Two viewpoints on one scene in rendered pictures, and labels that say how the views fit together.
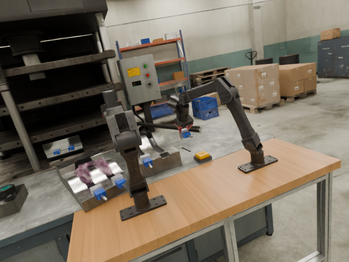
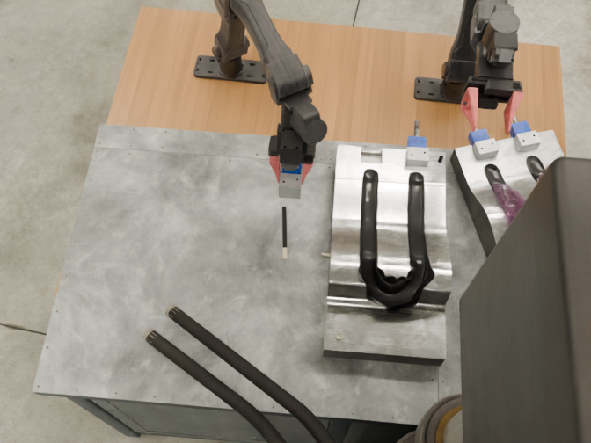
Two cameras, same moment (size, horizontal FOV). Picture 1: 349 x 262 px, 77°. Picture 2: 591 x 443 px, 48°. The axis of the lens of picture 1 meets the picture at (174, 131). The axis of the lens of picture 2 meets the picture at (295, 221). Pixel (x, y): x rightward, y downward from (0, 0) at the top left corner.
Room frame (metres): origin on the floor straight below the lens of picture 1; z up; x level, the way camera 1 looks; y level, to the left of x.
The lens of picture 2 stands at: (2.00, 0.25, 2.27)
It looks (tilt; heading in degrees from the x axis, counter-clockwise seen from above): 64 degrees down; 204
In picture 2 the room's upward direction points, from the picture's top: straight up
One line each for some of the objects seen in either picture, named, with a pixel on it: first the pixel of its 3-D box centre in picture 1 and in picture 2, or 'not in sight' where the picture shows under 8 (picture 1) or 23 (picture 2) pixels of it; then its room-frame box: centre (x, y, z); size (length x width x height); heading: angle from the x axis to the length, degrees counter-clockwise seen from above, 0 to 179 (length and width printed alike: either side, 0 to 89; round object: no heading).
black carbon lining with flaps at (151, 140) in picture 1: (144, 143); (395, 231); (1.33, 0.20, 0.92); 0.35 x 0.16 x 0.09; 19
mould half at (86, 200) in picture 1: (91, 174); (541, 227); (1.15, 0.51, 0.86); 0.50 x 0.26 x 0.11; 36
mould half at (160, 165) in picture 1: (147, 148); (387, 246); (1.35, 0.20, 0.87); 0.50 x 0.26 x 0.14; 19
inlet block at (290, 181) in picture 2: (187, 134); (292, 167); (1.28, -0.07, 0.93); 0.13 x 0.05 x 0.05; 19
